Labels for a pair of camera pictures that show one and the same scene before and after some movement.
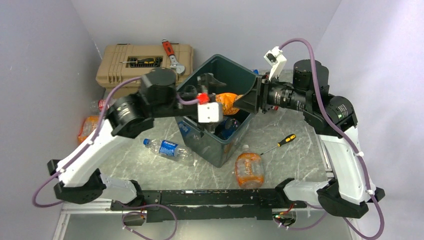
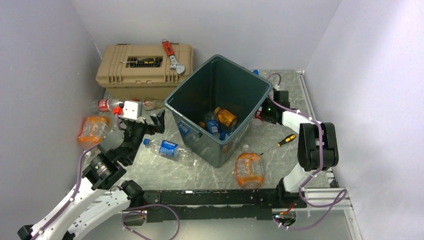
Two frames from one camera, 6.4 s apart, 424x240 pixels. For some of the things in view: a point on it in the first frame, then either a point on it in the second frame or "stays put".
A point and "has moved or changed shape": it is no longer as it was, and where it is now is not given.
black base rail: [209, 205] stays put
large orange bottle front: [249, 169] stays put
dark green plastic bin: [215, 142] stays put
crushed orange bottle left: [90, 124] stays put
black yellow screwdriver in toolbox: [144, 61] stays put
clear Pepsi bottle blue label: [167, 148] stays put
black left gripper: [207, 80] to [158, 125]
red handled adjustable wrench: [167, 45] stays put
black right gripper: [251, 101] to [268, 102]
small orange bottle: [227, 99] to [225, 117]
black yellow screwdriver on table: [288, 138] stays put
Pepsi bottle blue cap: [229, 126] has moved or changed shape
